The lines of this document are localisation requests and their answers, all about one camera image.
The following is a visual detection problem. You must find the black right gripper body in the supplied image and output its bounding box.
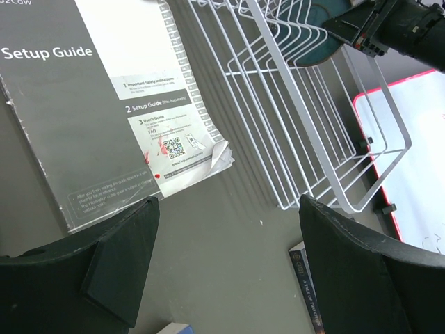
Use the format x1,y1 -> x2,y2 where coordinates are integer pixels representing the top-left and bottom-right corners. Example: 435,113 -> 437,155
378,1 -> 444,72

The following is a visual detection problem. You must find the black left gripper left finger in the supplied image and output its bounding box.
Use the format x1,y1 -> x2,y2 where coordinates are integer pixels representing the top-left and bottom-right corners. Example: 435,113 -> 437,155
1,197 -> 160,333

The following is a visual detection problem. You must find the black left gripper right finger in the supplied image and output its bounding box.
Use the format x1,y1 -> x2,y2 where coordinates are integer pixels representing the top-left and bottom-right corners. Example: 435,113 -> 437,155
299,195 -> 444,333

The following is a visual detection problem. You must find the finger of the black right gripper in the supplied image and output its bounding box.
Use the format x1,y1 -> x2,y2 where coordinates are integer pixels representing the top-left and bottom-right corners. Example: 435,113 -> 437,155
322,5 -> 389,56

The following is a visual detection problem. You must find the black plate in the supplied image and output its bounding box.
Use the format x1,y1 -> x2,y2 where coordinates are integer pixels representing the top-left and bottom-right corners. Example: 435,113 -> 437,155
276,0 -> 352,67

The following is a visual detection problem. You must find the Tale of Two Cities book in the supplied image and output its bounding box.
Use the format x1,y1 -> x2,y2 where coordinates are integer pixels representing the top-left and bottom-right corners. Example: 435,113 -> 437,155
289,241 -> 325,333

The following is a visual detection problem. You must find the Jane Eyre book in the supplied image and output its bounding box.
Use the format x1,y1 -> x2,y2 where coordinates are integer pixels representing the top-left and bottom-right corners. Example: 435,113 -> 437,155
157,322 -> 195,334

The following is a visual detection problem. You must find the pink framed whiteboard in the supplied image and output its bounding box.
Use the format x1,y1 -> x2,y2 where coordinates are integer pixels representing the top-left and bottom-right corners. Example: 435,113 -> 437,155
353,70 -> 444,254

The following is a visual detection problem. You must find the Canon setup guide booklet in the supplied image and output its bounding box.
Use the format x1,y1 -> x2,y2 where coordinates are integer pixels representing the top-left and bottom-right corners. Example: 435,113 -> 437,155
1,1 -> 234,233

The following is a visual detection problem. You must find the white wire dish rack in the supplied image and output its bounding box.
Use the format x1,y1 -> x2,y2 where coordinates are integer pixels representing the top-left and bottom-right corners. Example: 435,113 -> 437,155
186,1 -> 412,214

